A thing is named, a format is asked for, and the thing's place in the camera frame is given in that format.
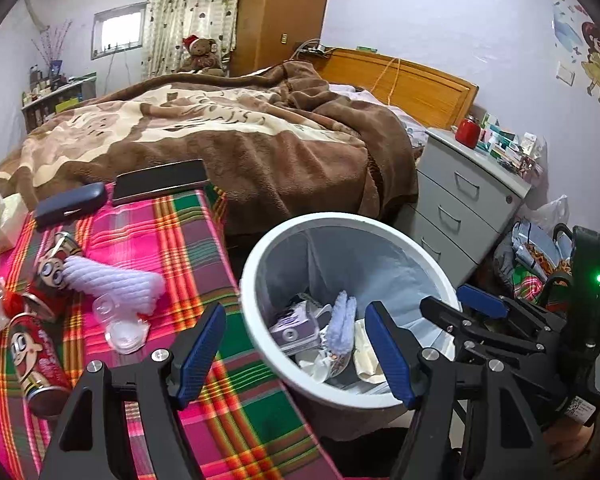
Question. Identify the cream paper bag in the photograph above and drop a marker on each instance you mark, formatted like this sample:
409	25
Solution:
365	355

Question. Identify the brown teddy bear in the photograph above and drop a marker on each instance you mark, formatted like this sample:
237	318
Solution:
202	55

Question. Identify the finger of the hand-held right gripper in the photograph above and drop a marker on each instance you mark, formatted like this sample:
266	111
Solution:
480	299
445	316

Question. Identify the power strip with plugs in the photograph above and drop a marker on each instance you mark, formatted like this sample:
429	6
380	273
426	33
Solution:
315	50

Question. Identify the patterned window curtain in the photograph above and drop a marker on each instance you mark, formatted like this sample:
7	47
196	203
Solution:
190	0

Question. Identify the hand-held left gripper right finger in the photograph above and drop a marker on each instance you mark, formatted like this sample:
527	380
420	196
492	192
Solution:
390	355

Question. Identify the blue vase with branches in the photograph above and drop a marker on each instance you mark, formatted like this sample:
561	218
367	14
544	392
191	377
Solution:
56	67

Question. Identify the black smartphone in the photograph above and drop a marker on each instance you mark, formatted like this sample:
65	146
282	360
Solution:
160	180

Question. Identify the brown patterned blanket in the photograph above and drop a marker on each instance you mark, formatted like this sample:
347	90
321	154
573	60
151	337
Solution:
280	160

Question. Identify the wooden bed headboard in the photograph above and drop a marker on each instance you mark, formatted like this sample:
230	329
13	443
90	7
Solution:
420	90

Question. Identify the grey bin with white rim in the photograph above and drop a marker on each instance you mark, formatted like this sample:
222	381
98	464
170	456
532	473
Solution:
255	305

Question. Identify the white plastic bag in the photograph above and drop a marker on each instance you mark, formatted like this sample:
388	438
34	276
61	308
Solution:
550	215

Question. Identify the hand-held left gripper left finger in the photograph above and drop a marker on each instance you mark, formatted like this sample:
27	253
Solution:
200	355

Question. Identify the grey drawer cabinet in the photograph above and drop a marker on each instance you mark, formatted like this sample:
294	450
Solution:
460	210

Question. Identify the white wrapped wall pipe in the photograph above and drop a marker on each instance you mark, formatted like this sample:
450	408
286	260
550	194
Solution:
32	7

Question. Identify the soft tissue pack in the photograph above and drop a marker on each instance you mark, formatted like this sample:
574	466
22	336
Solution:
0	230

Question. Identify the small pastel cardboard box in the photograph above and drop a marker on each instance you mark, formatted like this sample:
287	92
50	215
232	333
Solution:
295	327

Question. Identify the cartoon girl wall sticker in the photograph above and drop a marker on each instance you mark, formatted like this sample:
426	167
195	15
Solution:
597	60

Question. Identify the wooden wardrobe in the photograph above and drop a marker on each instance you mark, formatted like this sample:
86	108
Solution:
280	5

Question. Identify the cluttered grey shelf unit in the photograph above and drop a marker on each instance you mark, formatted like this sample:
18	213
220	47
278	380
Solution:
45	105

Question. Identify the small clear plastic cup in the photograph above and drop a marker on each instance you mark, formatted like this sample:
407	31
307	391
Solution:
103	305

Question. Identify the red cartoon drink can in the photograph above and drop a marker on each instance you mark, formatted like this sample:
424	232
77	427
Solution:
55	270
35	360

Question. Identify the pink green plaid cloth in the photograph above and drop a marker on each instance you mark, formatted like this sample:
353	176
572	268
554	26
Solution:
130	240

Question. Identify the dark blue glasses case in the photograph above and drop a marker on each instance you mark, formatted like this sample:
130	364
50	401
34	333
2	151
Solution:
70	205

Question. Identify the colourful patterned bag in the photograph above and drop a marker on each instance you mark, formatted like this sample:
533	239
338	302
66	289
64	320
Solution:
530	247

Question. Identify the small wall window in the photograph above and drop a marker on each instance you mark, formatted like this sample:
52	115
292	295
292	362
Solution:
120	30

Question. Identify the pile of medicine boxes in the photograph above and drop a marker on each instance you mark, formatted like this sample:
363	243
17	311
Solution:
500	142

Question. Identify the pale pink bed sheet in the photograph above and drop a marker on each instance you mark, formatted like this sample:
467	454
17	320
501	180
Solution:
410	125

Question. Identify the white wall socket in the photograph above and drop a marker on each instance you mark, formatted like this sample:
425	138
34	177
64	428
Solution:
566	72

